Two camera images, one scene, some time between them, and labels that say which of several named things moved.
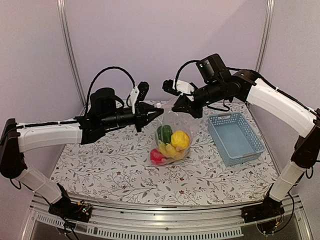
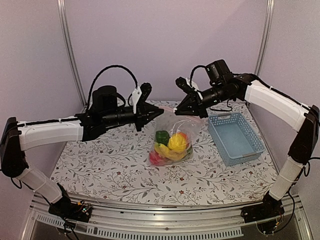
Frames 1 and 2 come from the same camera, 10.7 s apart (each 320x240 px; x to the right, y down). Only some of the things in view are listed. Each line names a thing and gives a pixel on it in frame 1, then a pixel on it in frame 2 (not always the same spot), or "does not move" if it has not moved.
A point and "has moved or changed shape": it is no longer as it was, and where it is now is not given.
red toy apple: x=157 y=158 does not move
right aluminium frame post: x=265 y=34 does not move
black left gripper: x=142 y=111 does not move
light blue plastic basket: x=233 y=141 does not move
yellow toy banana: x=169 y=151 has moved or changed shape
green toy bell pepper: x=164 y=133 has moved or changed shape
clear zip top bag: x=173 y=139 does not move
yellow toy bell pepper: x=180 y=139 has moved or changed shape
